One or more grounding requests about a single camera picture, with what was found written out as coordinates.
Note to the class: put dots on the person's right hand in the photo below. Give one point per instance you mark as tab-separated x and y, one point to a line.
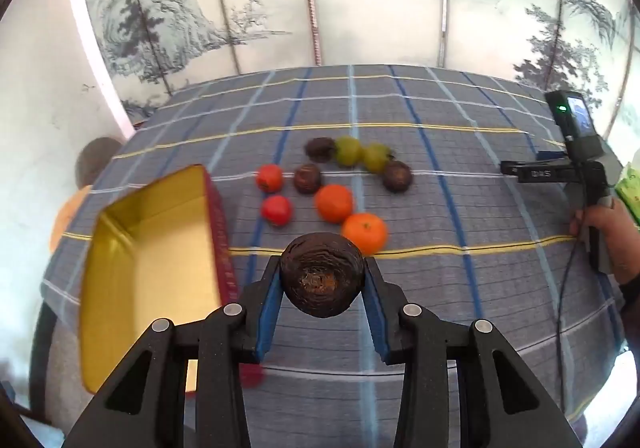
617	238

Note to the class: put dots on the red tin box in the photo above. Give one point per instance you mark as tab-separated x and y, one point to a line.
150	258

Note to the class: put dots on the green fruit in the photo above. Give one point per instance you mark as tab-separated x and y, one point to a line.
349	150
376	158

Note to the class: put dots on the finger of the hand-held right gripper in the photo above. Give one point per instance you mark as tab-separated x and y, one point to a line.
510	168

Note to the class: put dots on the grey checked tablecloth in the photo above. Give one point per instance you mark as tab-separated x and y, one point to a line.
450	288

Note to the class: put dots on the red tomato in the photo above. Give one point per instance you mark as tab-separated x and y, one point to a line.
270	177
276	210

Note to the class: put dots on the dark brown passion fruit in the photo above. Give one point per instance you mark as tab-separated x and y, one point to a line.
320	149
398	176
320	273
307	178

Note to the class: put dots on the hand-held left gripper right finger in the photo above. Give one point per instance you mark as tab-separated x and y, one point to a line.
378	318

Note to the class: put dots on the orange mandarin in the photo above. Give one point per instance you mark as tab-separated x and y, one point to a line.
364	233
334	203

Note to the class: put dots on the brown round cushion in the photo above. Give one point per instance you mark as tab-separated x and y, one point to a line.
97	157

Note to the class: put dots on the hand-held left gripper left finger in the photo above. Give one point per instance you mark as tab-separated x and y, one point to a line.
265	313

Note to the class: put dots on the orange plastic stool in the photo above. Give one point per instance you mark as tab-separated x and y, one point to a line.
67	218

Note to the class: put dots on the green snack packet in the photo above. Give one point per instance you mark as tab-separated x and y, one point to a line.
630	193

